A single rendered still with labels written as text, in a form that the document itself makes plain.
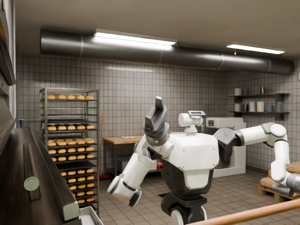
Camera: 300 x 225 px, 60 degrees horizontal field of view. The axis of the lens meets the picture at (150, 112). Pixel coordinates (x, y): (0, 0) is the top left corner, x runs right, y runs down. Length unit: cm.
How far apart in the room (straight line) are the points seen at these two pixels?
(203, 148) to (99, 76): 473
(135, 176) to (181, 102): 568
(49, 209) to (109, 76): 558
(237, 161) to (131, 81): 306
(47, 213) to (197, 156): 100
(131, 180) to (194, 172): 37
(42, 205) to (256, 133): 127
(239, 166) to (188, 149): 529
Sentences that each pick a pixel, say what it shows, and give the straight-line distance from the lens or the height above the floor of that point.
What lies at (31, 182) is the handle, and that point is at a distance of 33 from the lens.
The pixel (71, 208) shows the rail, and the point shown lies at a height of 143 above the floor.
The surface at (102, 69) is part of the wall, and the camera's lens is 588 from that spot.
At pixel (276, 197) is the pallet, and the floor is 5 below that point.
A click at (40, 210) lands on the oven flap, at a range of 39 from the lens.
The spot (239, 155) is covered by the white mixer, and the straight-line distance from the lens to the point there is 648.
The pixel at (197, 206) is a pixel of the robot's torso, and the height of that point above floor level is 105.
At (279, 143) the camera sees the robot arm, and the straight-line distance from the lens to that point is 154.
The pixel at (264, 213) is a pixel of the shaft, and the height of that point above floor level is 120.
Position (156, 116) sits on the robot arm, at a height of 151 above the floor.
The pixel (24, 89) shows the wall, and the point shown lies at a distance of 561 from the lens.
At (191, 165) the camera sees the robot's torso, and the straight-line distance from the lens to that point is 129.
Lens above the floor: 154
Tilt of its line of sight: 1 degrees down
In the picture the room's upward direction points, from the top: straight up
